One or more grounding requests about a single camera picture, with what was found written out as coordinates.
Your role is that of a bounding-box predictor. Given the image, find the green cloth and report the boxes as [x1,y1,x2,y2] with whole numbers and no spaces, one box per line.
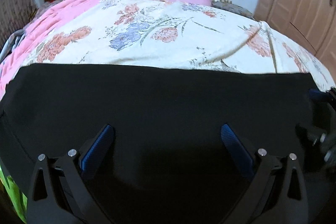
[1,168,27,223]

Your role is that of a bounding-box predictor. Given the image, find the grey striped clothing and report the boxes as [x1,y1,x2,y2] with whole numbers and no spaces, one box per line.
[0,29,26,62]

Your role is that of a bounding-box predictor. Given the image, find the floral white bed sheet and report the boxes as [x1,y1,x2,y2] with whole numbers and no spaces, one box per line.
[23,0,335,91]

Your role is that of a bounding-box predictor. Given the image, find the light wooden wardrobe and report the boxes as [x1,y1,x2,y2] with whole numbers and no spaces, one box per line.
[254,0,335,76]

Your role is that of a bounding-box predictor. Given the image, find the brown patterned curtain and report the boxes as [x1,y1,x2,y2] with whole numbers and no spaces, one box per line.
[1,0,37,46]

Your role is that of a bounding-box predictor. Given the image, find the black pants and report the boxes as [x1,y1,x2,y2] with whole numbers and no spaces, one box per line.
[1,64,316,223]

